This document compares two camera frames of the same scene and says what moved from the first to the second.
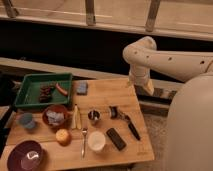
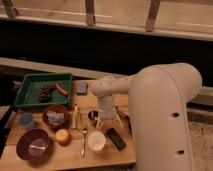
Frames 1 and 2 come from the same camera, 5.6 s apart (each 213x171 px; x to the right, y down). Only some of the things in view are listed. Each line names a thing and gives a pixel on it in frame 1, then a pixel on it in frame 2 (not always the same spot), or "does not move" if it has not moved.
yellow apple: x=63 y=137 does not move
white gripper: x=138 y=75 → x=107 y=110
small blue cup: x=27 y=120 does not move
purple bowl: x=18 y=156 → x=32 y=144
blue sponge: x=82 y=87 does not move
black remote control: x=116 y=139 does not move
